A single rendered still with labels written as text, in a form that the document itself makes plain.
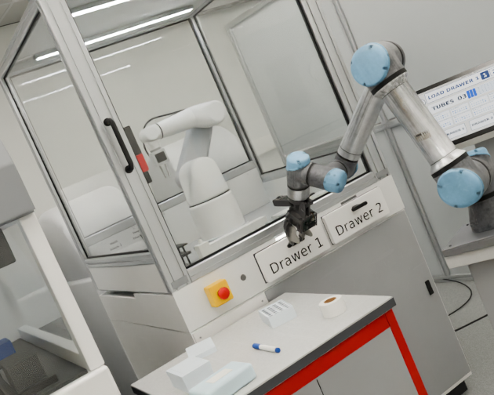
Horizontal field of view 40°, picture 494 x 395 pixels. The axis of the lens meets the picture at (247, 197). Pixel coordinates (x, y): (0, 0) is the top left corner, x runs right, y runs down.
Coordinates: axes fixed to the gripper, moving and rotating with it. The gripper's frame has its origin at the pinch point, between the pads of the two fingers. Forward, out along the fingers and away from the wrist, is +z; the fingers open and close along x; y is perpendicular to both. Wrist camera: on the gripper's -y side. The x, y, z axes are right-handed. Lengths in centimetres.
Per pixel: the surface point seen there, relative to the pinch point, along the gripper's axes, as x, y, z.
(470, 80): 95, -5, -26
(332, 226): 18.7, -1.8, 5.4
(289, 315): -26.8, 28.5, -2.7
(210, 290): -36.1, -0.8, 2.2
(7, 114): 1, -339, 85
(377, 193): 43.9, -3.3, 3.1
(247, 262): -17.7, -5.2, 3.7
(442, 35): 158, -68, -8
